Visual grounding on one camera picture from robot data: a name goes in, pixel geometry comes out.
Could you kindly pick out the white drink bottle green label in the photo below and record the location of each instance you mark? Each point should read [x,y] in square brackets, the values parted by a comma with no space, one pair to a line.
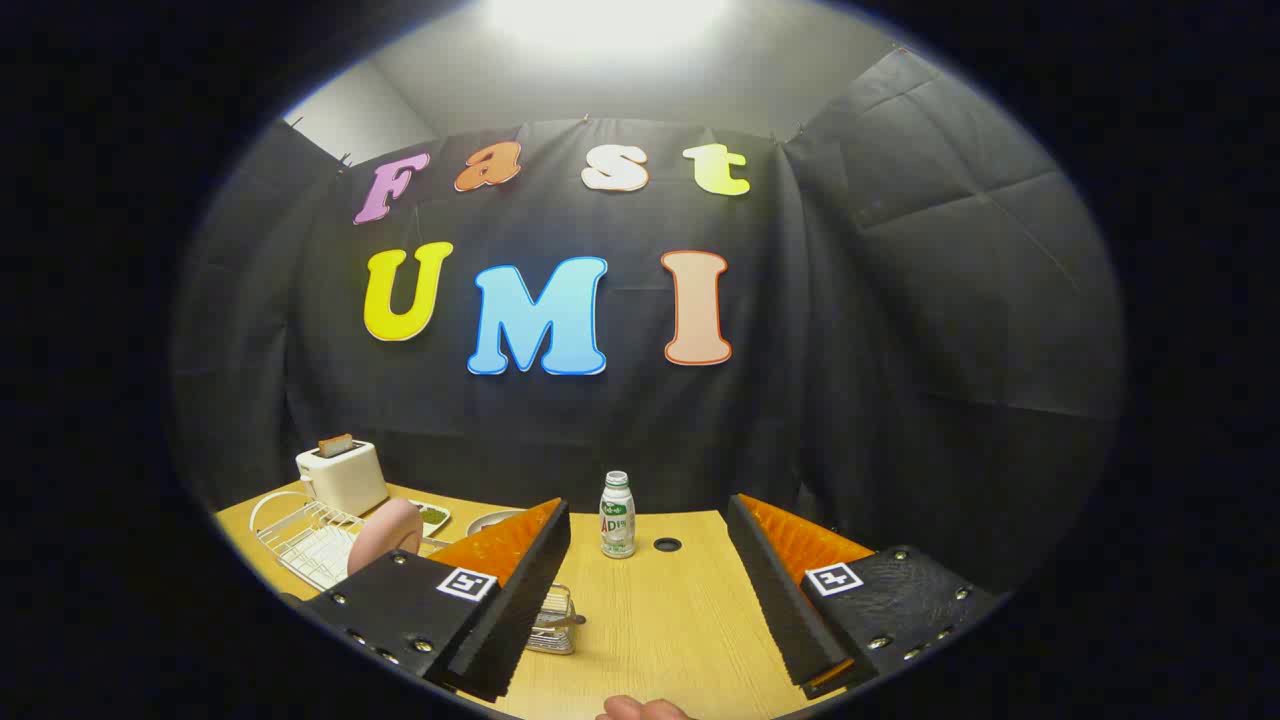
[618,520]

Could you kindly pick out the black backdrop cloth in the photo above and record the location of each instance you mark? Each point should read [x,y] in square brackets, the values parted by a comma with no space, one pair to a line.
[850,350]

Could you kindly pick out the pink plate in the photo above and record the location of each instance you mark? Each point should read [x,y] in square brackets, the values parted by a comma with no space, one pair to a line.
[385,535]

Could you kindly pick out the cream divided tray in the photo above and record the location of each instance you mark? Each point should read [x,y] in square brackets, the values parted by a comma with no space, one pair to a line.
[436,518]

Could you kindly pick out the white toaster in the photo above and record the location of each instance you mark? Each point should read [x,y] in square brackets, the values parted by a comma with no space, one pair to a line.
[345,482]

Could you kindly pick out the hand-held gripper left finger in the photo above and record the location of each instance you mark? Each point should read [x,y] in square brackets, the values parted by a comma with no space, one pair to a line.
[530,590]

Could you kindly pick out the brown toast slice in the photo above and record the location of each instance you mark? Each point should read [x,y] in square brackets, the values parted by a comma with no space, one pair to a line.
[335,445]

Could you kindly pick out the beige round plate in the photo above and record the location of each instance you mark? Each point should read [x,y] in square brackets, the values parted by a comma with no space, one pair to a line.
[490,521]

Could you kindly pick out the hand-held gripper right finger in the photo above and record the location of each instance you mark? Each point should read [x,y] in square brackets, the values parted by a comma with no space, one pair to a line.
[780,590]

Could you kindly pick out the white drip tray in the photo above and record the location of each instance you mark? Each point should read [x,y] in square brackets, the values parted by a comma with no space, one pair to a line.
[320,552]

